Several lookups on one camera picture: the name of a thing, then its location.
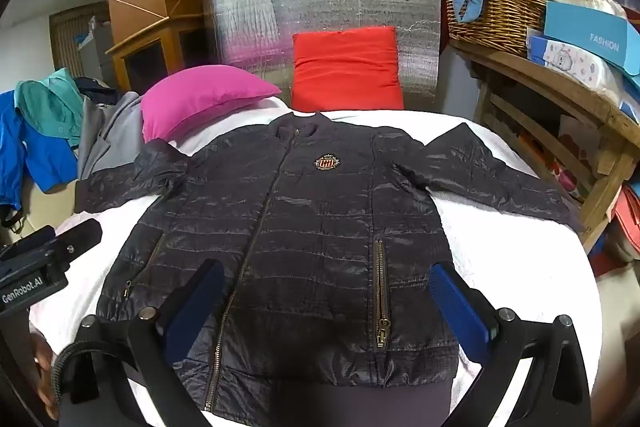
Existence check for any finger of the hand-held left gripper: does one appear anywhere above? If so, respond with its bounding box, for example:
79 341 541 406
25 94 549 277
50 219 104 269

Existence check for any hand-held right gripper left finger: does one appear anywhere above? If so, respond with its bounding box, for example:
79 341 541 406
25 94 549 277
60 258 226 427

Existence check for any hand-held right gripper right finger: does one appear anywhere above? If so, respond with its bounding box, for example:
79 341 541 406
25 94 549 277
429 261 593 427

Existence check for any black puffer jacket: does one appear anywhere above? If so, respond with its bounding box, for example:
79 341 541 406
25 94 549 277
75 111 586 413

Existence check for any person's left hand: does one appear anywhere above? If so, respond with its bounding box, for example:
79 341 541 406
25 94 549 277
29 332 59 419

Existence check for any white blanket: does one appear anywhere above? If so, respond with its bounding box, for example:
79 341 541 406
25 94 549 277
27 94 603 427

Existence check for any blue jacket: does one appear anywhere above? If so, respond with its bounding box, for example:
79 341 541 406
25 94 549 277
0 89 78 228

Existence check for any grey coat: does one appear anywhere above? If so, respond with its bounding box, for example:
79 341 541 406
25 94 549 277
76 92 146 180

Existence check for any teal shirt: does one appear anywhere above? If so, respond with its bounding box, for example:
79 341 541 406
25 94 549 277
14 68 88 150

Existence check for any pink pillow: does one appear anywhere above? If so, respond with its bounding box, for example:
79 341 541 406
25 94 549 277
141 64 283 145

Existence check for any red bag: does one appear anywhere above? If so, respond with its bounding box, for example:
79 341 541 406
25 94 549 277
612 187 640 260

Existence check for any floral printed bag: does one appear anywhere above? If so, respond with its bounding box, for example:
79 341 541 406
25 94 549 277
552 114 603 200

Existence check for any wooden shelf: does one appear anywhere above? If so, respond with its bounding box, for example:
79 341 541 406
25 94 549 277
450 39 640 253

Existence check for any red pillow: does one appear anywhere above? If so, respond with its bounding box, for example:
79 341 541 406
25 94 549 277
291 27 405 112

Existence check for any white printed packet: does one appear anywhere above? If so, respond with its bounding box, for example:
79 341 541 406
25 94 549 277
527 29 626 100

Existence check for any wicker basket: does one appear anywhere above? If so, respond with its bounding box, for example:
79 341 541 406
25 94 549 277
441 0 548 58

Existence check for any blue cardboard box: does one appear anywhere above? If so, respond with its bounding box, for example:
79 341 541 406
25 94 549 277
542 1 640 72

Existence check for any grey braided cable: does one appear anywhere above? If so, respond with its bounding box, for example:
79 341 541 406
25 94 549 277
50 341 131 408

